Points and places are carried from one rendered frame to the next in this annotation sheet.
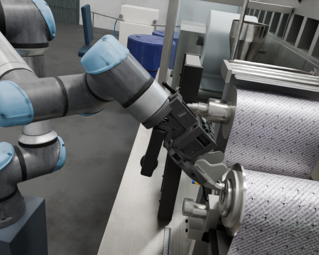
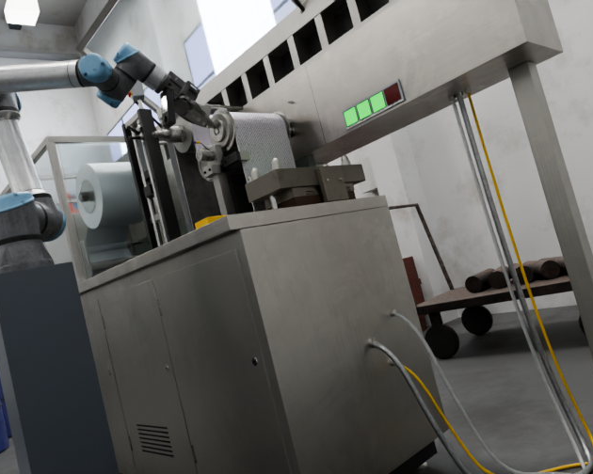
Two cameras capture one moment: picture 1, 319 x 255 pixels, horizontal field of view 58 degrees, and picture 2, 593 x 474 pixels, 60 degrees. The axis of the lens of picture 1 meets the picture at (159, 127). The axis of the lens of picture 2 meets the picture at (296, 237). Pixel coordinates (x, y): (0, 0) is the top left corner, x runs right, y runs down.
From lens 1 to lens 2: 1.56 m
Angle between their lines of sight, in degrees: 52
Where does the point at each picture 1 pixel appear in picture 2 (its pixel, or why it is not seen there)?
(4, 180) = (36, 213)
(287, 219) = (250, 118)
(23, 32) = (8, 98)
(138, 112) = (158, 74)
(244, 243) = (242, 139)
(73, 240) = not seen: outside the picture
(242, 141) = (201, 136)
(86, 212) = not seen: outside the picture
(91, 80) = (125, 65)
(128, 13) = not seen: outside the picture
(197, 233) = (216, 166)
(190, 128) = (184, 86)
